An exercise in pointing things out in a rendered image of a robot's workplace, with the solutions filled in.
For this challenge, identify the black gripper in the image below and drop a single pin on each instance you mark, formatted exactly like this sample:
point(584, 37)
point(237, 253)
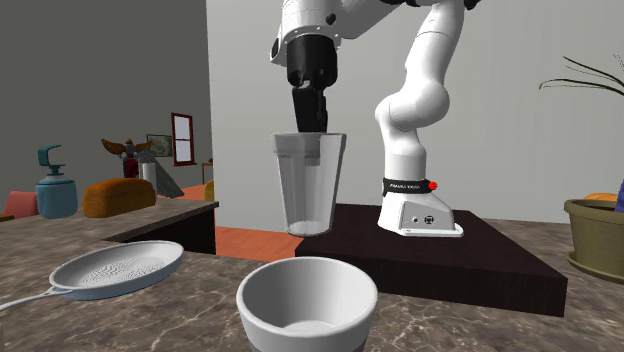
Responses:
point(312, 61)

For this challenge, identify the clear glass tumbler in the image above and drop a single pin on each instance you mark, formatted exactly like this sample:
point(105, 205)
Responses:
point(309, 185)

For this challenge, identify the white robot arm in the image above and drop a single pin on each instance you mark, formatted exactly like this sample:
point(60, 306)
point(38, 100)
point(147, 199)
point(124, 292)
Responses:
point(412, 107)

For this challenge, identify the red framed window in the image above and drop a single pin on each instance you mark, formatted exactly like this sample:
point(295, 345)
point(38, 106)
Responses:
point(183, 139)

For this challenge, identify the winged figure statue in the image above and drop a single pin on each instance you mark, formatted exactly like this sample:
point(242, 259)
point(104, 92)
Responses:
point(128, 156)

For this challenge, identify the white bowl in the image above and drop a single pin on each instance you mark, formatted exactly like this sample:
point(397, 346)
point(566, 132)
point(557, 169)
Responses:
point(307, 302)

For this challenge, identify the dark wooden robot stand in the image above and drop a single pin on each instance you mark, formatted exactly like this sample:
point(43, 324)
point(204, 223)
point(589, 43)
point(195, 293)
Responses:
point(453, 263)

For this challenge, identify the brown bread loaf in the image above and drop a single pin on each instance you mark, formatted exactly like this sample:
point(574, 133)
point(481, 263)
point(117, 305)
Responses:
point(118, 196)

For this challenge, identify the white frying pan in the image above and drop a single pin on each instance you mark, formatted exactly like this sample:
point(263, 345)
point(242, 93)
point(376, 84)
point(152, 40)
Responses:
point(117, 270)

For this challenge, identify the teal soap dispenser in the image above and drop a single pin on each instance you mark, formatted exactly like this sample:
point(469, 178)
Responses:
point(56, 192)

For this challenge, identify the pink chair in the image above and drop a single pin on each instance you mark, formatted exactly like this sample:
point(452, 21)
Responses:
point(20, 204)

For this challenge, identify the olive green plant pot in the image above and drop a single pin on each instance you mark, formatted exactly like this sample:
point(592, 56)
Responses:
point(594, 234)

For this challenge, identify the wall picture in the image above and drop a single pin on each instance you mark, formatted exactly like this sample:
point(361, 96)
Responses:
point(160, 145)

